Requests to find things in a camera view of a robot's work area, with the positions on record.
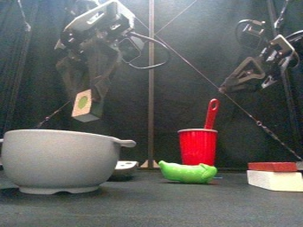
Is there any red plastic cup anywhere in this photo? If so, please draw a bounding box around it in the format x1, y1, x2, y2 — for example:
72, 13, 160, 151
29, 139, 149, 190
176, 128, 219, 167

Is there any white bowl with handles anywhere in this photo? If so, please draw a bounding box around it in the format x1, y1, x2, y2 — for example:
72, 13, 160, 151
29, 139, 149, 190
0, 129, 137, 195

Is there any green toy pea pod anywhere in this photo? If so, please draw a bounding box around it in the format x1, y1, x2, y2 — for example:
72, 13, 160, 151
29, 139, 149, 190
157, 160, 219, 184

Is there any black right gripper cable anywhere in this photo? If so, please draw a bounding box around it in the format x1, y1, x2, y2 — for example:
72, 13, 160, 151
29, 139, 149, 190
235, 18, 276, 48

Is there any thin diagonal brace rod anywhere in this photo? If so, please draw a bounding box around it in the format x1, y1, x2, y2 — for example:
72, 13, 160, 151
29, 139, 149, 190
129, 12, 303, 162
36, 0, 199, 129

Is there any vertical metal frame pole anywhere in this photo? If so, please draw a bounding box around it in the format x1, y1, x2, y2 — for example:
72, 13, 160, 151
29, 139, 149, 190
140, 0, 161, 169

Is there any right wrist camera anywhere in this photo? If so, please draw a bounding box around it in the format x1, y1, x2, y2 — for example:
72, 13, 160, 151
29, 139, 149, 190
241, 20, 268, 41

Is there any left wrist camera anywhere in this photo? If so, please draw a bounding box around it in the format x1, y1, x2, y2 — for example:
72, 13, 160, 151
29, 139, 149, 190
117, 35, 145, 64

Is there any green dot sushi roll piece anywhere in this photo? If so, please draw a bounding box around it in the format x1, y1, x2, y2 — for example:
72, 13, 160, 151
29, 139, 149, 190
69, 88, 105, 123

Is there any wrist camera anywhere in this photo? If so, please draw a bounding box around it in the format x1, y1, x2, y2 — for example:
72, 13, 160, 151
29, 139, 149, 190
241, 20, 268, 41
117, 35, 145, 64

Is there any red utensil handle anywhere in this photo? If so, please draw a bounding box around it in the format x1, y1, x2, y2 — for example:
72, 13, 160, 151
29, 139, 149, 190
204, 98, 221, 131

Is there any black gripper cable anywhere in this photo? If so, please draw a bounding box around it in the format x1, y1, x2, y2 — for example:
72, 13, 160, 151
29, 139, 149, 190
235, 18, 276, 48
125, 30, 172, 71

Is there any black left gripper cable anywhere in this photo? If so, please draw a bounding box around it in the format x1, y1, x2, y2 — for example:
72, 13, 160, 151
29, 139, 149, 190
125, 30, 172, 71

